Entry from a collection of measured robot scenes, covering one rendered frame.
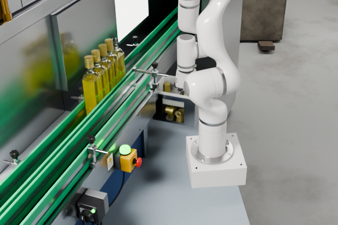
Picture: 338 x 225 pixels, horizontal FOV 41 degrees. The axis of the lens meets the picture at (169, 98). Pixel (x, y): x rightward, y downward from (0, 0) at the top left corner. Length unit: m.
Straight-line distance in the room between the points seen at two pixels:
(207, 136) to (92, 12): 0.74
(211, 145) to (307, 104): 2.25
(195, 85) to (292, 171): 1.73
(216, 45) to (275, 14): 3.32
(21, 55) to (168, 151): 0.88
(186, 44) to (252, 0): 2.97
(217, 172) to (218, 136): 0.16
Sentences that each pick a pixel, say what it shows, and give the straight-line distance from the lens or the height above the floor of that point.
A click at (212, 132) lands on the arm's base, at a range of 1.93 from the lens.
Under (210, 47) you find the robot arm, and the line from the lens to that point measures 1.75.
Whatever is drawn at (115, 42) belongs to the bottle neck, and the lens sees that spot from 2.01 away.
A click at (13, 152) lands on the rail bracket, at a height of 1.18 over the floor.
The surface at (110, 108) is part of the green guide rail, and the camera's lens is 1.95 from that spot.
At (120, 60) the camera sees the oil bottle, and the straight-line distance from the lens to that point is 2.04.
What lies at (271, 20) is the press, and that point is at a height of 0.26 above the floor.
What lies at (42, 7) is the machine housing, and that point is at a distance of 1.76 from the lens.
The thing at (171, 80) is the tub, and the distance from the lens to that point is 2.32.
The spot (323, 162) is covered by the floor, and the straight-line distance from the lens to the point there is 3.49.
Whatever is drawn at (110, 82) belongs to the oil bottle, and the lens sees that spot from 1.98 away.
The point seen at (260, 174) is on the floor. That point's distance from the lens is 3.29.
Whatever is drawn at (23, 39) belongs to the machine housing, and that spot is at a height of 1.46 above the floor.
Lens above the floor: 2.13
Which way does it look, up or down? 32 degrees down
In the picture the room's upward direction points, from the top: 1 degrees counter-clockwise
